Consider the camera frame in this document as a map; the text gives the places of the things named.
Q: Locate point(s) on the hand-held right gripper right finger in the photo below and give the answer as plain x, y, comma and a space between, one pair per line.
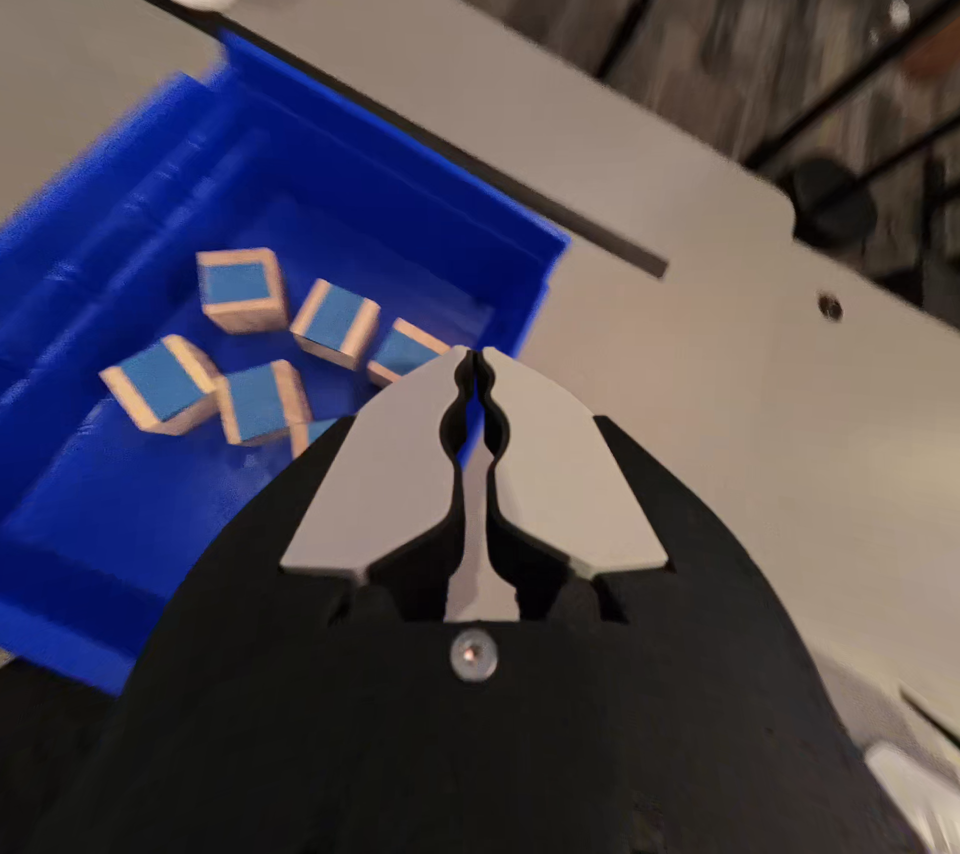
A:
570, 486

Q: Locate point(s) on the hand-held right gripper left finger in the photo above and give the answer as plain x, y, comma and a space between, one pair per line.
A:
375, 486

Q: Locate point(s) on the blue plastic bin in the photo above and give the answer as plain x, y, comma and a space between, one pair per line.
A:
112, 531

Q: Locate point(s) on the metal table screw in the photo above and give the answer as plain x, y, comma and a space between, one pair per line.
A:
829, 306

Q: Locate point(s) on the black round stand base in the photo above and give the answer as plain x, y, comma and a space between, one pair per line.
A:
832, 198

